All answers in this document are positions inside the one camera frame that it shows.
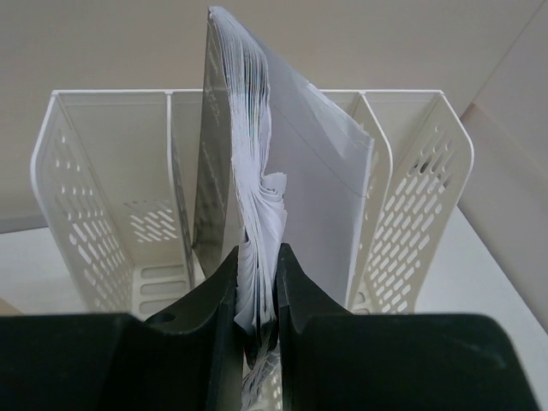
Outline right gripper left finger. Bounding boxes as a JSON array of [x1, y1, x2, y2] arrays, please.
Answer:
[[1, 252, 242, 410]]

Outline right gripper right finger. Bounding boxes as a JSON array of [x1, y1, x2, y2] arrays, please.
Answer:
[[276, 244, 539, 410]]

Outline grey setup guide booklet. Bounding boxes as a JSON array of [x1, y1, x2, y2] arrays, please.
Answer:
[[194, 6, 373, 368]]

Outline white file organizer rack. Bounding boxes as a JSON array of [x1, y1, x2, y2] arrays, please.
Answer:
[[31, 89, 474, 410]]

